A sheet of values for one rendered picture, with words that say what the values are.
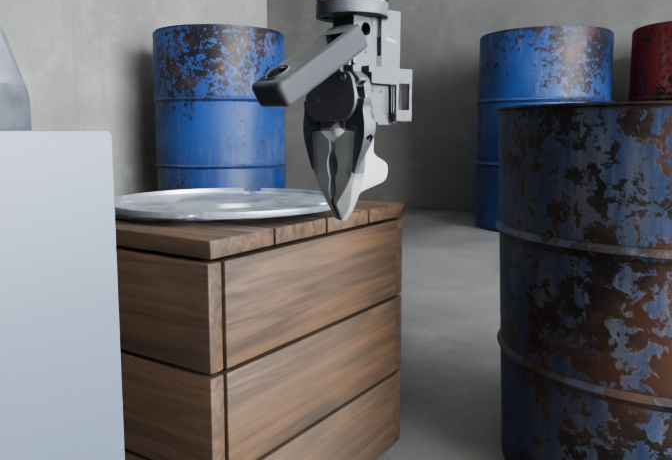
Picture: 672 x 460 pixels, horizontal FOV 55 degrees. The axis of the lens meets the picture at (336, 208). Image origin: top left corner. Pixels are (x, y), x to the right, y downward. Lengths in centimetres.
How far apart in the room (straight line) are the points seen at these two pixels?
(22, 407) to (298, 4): 385
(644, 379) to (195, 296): 48
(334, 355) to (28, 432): 48
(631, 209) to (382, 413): 43
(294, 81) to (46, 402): 33
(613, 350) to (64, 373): 58
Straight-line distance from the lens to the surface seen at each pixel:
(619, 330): 77
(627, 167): 74
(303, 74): 59
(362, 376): 87
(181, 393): 67
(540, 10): 362
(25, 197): 35
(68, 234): 36
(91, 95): 307
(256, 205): 77
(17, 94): 39
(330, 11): 64
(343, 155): 63
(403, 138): 376
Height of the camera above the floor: 45
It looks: 7 degrees down
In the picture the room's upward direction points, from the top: straight up
